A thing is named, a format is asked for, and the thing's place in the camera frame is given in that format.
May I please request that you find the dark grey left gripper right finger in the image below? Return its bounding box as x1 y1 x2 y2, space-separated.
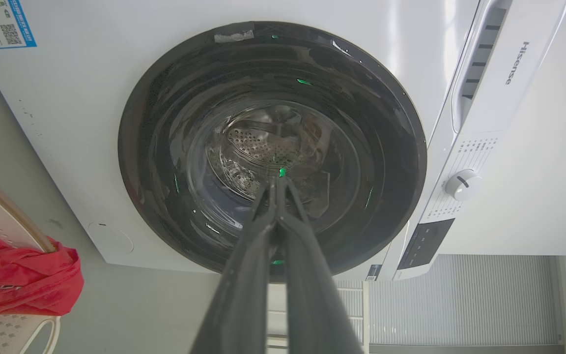
276 177 364 354

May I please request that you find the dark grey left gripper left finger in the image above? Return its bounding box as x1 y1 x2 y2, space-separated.
190 178 278 354

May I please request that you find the round dark washing machine door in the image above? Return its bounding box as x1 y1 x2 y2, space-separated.
118 21 427 283

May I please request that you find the white washing machine dial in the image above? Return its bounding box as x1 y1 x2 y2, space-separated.
445 169 483 201

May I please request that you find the red garment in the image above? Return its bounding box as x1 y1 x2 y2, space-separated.
0 226 85 316

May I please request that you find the white Hisense washing machine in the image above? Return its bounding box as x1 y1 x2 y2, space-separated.
0 0 566 282

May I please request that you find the blue energy label sticker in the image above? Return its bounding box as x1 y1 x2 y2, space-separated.
0 0 37 51

